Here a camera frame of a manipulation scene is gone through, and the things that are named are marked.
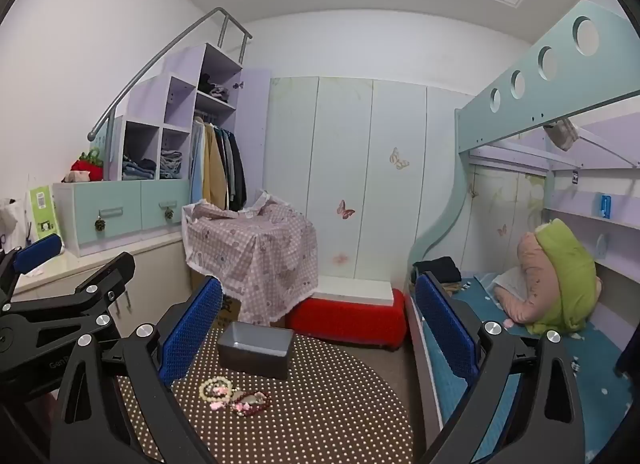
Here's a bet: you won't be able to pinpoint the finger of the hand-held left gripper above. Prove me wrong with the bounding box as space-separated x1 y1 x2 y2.
0 233 64 305
0 251 137 345

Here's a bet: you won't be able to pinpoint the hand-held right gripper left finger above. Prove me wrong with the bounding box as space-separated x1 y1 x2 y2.
50 276 223 464

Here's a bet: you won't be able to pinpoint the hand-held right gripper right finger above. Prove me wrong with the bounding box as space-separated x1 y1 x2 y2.
414 271 586 464

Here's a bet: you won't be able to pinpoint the grey metal tin box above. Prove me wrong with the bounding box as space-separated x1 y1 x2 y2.
216 321 295 380

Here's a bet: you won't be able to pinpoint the pale green bead bracelet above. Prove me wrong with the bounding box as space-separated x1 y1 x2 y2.
199 377 237 413

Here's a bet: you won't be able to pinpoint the dark red bead bracelet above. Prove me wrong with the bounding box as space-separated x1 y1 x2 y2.
230 390 273 418

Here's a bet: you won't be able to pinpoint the white low cabinet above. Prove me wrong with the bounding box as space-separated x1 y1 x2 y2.
10 229 197 341

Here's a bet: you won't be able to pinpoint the white plastic bag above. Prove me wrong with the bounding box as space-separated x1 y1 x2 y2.
0 198 29 251

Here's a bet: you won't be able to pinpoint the green paper bag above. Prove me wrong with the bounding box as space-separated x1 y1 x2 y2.
26 185 61 245

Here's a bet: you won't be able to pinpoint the blue patterned bed sheet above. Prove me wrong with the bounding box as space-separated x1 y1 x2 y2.
425 271 636 464

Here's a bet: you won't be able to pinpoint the black folded clothes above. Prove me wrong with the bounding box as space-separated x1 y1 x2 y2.
412 257 462 285

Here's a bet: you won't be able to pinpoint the teal drawer unit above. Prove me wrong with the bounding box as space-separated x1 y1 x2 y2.
52 178 193 258

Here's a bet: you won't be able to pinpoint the white pillow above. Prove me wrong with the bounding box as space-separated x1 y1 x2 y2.
487 266 531 306

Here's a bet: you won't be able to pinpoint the pink checked cloth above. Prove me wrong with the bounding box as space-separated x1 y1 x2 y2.
181 189 321 327

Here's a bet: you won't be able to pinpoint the red storage stool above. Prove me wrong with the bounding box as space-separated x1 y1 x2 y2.
285 289 407 351

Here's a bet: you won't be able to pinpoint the red strawberry plush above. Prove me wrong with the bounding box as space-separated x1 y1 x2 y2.
70 146 105 183

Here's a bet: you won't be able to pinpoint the pink quilt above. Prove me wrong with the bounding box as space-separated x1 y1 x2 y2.
502 233 557 323

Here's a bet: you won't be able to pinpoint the white flat box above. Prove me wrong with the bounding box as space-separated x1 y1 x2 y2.
312 275 394 305

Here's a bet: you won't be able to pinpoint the stack of folded jeans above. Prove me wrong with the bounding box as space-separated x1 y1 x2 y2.
121 156 159 180

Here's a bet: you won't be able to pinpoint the stack of folded blue clothes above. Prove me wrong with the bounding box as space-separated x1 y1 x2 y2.
160 149 185 179

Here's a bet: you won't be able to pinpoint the green quilt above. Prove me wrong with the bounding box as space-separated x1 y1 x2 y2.
529 219 602 336

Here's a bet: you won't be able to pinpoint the row of hanging clothes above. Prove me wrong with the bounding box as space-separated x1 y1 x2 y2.
190 116 248 213

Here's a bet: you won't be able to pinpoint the pale green wardrobe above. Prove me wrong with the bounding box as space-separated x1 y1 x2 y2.
265 76 476 285

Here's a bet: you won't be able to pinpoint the dark clothes pile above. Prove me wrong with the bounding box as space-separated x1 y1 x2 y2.
197 73 231 100

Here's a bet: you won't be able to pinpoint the purple stair shelf cabinet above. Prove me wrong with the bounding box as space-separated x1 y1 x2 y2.
107 42 273 211

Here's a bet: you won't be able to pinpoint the grey hanging bag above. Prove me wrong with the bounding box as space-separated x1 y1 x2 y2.
544 118 582 152

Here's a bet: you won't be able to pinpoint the grey metal handrail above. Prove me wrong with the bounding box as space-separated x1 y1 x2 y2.
87 7 253 141

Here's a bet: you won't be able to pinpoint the purple wall shelf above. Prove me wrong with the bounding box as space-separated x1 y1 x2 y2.
542 164 640 285

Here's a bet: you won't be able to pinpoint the teal bunk bed frame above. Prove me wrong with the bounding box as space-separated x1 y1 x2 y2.
405 0 640 464

